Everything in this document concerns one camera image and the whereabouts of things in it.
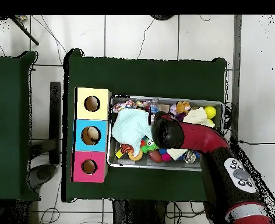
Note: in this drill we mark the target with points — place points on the wooden box with three holes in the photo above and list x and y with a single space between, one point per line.
81 112

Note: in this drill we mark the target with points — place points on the cream muslin cloth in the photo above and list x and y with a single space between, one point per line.
198 116

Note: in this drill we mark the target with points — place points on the dark green table cloth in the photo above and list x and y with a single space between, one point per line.
146 77
9 105

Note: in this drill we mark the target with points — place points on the black upright panel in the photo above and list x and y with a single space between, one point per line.
55 116

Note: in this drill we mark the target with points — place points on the black tripod leg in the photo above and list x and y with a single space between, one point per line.
25 32

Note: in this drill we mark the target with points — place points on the green spiky toy with eyes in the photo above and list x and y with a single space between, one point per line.
150 147

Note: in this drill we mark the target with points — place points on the brown toy football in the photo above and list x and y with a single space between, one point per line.
155 156

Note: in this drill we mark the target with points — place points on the brown plush animal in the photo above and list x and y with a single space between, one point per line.
183 107

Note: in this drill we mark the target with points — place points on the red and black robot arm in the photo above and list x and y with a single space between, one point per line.
198 137

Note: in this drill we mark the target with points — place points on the orange tiger plush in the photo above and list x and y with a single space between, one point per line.
127 148

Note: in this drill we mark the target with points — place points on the black round object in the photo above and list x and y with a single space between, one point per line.
162 17

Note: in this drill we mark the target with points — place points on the mint green muslin cloth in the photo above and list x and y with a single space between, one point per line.
130 126

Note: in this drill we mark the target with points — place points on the dark grey floor base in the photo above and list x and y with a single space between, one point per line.
43 173

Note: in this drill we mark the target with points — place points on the yellow ball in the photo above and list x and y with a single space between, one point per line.
210 112

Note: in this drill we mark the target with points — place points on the crumpled confetti print paper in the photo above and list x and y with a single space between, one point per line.
120 107

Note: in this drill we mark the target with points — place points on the yellow block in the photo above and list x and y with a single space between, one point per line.
118 154

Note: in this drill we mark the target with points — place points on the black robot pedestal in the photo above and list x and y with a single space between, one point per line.
139 214

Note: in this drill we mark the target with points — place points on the crumpled polka dot paper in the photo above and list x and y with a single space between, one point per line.
142 104

